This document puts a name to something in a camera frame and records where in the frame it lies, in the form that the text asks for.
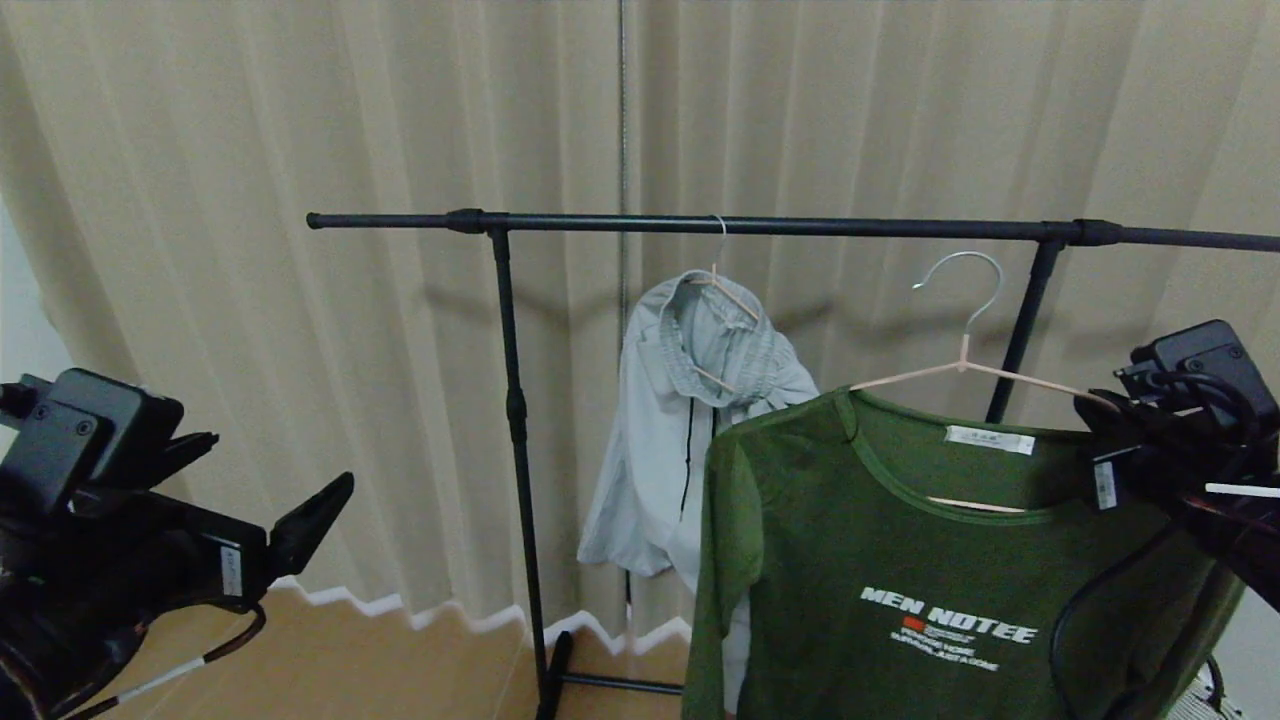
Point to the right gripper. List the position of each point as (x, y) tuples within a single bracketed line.
[(1160, 465)]

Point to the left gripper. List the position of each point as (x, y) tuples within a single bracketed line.
[(130, 560)]

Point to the pink clothes hanger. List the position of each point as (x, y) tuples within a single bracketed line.
[(963, 355), (735, 300)]

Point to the green garment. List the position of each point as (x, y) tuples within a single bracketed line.
[(850, 520)]

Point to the pale grey shorts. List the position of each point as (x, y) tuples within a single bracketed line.
[(650, 450)]

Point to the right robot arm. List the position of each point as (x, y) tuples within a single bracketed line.
[(1240, 540)]

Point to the white laundry basket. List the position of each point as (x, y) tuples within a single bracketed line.
[(1215, 700)]

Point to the black clothes rack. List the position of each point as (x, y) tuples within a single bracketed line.
[(800, 226)]

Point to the beige curtain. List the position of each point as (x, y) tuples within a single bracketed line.
[(250, 300)]

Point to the silver curtain wand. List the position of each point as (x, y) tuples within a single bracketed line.
[(623, 120)]

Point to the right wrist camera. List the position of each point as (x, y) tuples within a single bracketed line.
[(1200, 360)]

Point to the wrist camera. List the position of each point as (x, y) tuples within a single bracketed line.
[(1200, 360), (70, 430)]

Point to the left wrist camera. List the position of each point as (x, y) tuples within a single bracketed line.
[(70, 430)]

